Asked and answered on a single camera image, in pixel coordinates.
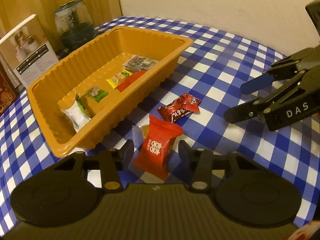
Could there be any large red snack packet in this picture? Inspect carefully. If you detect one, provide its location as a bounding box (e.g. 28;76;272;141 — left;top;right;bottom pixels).
134;115;183;181

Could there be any white green snack packet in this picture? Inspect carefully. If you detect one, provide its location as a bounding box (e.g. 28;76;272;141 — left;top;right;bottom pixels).
61;94;91;133

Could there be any dark red candy packet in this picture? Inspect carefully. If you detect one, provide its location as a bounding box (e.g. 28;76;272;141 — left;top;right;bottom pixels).
157;93;201;123

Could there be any green small candy packet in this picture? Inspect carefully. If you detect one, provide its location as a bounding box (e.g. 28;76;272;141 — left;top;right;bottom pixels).
85;86;108;102

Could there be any yellow green snack packet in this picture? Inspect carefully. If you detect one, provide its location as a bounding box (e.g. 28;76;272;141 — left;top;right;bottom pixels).
106;69;133;89

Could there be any red square snack packet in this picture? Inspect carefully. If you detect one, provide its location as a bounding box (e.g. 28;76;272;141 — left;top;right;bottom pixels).
117;70;146;92

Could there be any grey printed snack packet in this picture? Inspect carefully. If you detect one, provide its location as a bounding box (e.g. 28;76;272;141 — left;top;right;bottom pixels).
123;55;158;73

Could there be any clear wrapped brown candy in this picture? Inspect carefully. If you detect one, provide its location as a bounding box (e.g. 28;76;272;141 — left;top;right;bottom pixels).
132;125;149;148

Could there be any blue white checkered tablecloth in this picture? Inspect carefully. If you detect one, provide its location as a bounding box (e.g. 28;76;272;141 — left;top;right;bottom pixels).
1;16;319;234

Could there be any orange plastic tray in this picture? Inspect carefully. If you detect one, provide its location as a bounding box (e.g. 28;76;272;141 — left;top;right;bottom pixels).
27;27;193;158

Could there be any dark red gift box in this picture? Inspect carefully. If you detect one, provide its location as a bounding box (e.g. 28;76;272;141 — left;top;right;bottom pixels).
0;63;17;115

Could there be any white product box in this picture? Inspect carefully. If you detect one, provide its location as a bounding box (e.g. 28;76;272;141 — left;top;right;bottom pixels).
1;14;59;88

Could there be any green glass humidifier jar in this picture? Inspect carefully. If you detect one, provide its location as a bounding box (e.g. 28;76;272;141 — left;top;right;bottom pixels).
54;0;94;50

